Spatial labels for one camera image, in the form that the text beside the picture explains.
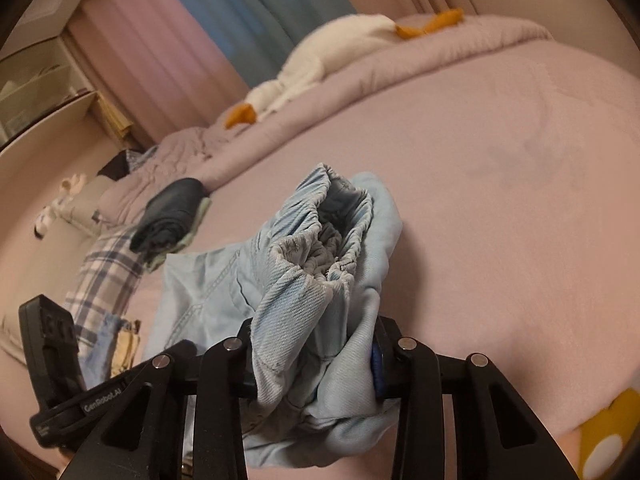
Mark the light blue denim garment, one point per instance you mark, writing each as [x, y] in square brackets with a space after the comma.
[100, 355]

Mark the white goose plush toy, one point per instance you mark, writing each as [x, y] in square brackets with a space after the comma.
[340, 40]

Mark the light green folded cloth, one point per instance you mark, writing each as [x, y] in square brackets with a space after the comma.
[202, 210]

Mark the small white plush toy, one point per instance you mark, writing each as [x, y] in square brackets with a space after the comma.
[70, 185]

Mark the pink quilt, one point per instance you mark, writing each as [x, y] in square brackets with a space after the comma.
[350, 90]

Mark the light blue pants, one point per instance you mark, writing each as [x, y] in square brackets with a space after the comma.
[300, 280]

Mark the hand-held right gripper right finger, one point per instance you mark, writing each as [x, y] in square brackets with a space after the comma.
[376, 370]

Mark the yellow printed blanket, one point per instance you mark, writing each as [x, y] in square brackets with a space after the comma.
[605, 435]

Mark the yellow plaid cloth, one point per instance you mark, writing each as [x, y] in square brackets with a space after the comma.
[125, 350]

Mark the blue checked cloth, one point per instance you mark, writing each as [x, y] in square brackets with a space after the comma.
[140, 158]

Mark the pink bed sheet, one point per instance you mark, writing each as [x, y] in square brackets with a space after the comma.
[500, 210]

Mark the white shelf cabinet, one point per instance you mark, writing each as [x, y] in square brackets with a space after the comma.
[30, 25]

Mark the blue curtain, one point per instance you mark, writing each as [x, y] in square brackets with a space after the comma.
[260, 5]

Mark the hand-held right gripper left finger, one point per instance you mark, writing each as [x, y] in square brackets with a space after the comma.
[246, 370]

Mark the dark folded clothes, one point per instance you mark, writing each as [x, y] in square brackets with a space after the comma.
[170, 210]

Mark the blue white plaid cloth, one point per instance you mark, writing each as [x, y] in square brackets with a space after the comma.
[105, 270]

